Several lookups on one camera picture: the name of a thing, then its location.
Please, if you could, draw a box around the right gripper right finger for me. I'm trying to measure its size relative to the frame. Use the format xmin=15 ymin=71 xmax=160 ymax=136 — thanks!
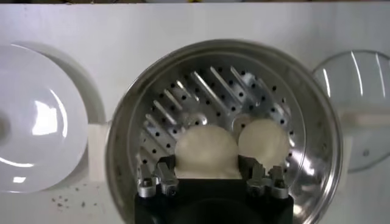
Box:
xmin=239 ymin=155 xmax=290 ymax=200

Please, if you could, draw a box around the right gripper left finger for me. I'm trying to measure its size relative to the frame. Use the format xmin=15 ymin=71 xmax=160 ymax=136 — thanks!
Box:
xmin=136 ymin=155 xmax=180 ymax=198

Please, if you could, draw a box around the white steamed baozi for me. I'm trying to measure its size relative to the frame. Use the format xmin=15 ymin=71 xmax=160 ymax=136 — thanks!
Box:
xmin=237 ymin=117 xmax=291 ymax=171
xmin=174 ymin=124 xmax=242 ymax=180

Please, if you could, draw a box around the round glass pot lid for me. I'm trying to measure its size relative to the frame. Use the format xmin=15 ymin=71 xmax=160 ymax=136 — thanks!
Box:
xmin=311 ymin=50 xmax=390 ymax=173

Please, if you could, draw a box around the stainless steel steamer pot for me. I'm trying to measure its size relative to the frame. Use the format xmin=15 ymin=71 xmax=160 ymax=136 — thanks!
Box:
xmin=87 ymin=120 xmax=354 ymax=189

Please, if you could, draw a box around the perforated steel steamer basket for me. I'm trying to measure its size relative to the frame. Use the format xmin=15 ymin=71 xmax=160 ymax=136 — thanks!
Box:
xmin=105 ymin=38 xmax=344 ymax=224

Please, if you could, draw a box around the dark crumbs scatter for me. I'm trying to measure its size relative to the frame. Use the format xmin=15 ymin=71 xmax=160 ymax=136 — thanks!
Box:
xmin=50 ymin=182 xmax=101 ymax=211

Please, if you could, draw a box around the white round plate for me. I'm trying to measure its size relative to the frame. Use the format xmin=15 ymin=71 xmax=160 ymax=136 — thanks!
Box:
xmin=0 ymin=44 xmax=90 ymax=194

